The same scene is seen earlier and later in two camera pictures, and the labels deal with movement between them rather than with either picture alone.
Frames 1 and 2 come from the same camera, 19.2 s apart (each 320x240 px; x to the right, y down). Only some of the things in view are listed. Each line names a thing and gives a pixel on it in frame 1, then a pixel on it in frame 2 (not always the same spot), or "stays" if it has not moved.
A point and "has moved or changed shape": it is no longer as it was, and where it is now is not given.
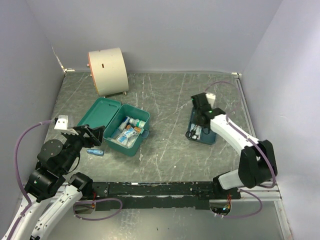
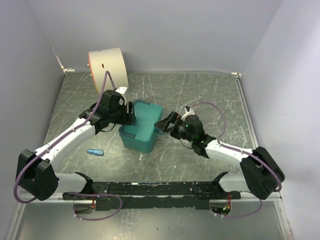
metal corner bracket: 69,69 stays
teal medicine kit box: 125,126 has moved or changed shape
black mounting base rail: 154,195 stays
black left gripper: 94,134 -> 128,118
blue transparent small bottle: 98,152 stays
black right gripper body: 196,120 -> 178,129
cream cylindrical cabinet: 109,71 stays
